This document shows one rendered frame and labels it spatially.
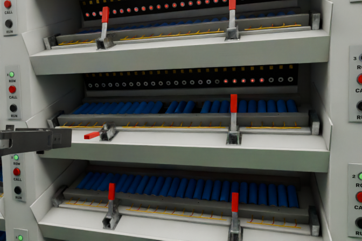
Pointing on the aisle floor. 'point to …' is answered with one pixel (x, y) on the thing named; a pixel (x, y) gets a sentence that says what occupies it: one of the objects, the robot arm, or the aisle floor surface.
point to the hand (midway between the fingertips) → (45, 137)
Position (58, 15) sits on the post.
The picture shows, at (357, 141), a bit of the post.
